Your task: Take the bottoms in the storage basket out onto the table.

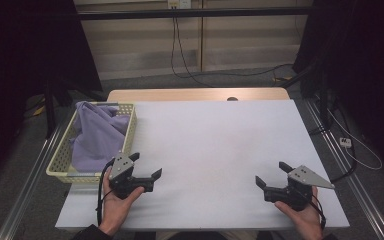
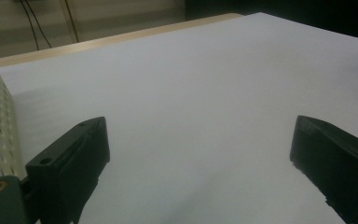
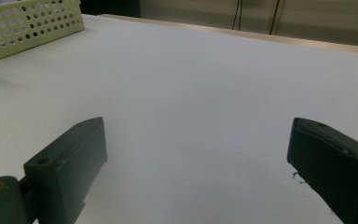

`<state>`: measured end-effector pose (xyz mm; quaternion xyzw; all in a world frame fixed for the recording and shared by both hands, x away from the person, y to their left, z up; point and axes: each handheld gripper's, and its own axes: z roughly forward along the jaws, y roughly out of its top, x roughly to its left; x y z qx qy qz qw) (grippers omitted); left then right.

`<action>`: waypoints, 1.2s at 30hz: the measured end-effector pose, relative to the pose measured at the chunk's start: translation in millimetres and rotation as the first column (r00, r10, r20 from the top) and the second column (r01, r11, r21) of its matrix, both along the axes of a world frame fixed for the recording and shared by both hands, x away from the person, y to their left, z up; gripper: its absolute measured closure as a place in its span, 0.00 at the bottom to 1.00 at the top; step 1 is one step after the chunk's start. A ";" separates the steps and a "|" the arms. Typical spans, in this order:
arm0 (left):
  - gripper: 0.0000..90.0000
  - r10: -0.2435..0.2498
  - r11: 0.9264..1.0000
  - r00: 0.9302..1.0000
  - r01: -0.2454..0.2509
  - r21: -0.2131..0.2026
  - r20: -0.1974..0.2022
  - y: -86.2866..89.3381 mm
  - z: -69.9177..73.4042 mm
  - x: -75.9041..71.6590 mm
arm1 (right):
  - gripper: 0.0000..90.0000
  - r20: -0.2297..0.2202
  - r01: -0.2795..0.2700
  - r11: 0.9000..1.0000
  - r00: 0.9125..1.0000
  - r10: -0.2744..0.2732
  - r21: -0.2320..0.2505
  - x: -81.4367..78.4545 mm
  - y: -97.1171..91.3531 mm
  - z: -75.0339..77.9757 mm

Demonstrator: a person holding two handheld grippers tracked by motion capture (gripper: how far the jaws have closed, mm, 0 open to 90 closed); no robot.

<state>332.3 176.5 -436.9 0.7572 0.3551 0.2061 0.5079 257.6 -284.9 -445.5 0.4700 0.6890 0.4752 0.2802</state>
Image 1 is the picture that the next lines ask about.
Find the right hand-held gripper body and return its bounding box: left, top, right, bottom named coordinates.
left=263, top=164, right=336, bottom=212

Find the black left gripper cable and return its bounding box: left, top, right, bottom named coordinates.
left=95, top=158, right=116, bottom=228

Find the silver metal floor rail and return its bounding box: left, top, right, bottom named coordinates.
left=303, top=99, right=384, bottom=240
left=0, top=111, right=78, bottom=240

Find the cream perforated plastic basket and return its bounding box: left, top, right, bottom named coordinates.
left=45, top=102, right=138, bottom=185

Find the black floor cable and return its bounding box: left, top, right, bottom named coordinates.
left=169, top=7, right=294, bottom=88

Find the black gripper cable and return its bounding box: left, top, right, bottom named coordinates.
left=95, top=158, right=116, bottom=228
left=311, top=194, right=328, bottom=231

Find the black horizontal metal bar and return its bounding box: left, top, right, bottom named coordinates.
left=77, top=6, right=315, bottom=21

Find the black curtain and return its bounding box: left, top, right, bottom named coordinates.
left=0, top=0, right=103, bottom=191
left=292, top=0, right=384, bottom=183

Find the person's left hand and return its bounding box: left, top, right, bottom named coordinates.
left=98, top=165, right=146, bottom=237

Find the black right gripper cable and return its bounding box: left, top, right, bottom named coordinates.
left=311, top=194, right=328, bottom=231

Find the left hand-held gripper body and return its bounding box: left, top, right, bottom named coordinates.
left=108, top=152, right=155, bottom=201

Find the purple cloth garment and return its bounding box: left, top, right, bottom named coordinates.
left=69, top=100, right=131, bottom=174

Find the black metal stand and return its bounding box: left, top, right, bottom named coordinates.
left=43, top=79, right=108, bottom=139

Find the white wall socket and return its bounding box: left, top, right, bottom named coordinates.
left=167, top=0, right=192, bottom=10

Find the white floor cable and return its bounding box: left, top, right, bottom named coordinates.
left=326, top=108, right=383, bottom=171

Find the person's right hand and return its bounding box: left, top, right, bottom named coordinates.
left=274, top=185, right=325, bottom=240

